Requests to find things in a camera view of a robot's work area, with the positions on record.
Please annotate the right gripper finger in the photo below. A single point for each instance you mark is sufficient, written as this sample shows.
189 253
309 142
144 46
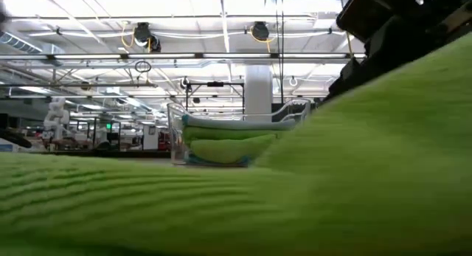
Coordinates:
346 80

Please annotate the light blue microfiber towel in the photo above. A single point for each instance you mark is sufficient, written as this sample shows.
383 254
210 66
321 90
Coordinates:
221 162
236 124

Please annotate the green microfiber towel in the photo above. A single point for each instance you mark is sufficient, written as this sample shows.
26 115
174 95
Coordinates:
228 133
228 149
221 204

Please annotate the white square column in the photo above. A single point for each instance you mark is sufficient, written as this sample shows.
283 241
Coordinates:
258 93

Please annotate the clear plastic bin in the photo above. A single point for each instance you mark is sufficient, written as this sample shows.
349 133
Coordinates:
177 134

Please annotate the overhead LED light bar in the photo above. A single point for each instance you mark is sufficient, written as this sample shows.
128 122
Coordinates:
162 55

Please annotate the white robot figure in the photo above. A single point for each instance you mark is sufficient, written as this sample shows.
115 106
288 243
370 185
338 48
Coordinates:
56 114

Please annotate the black background frame stand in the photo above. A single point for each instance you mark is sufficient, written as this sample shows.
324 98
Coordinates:
215 84

